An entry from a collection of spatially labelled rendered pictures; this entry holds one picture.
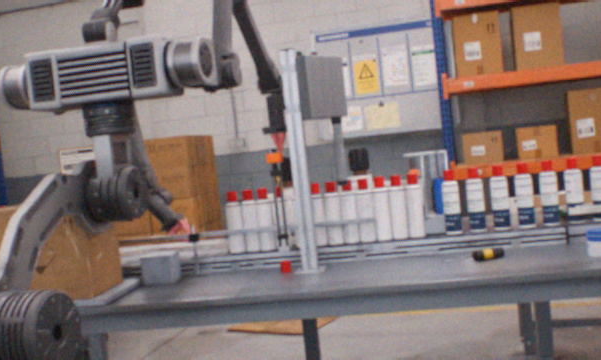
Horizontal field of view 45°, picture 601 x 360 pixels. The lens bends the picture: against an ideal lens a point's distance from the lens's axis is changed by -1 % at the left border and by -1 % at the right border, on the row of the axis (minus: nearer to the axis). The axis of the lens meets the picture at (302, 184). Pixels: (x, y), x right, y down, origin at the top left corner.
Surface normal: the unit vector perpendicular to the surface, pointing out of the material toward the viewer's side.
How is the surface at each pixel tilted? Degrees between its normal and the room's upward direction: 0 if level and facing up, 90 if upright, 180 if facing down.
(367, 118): 85
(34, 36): 90
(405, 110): 90
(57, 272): 90
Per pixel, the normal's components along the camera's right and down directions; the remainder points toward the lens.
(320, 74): 0.73, -0.04
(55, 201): 0.96, -0.09
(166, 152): -0.13, 0.07
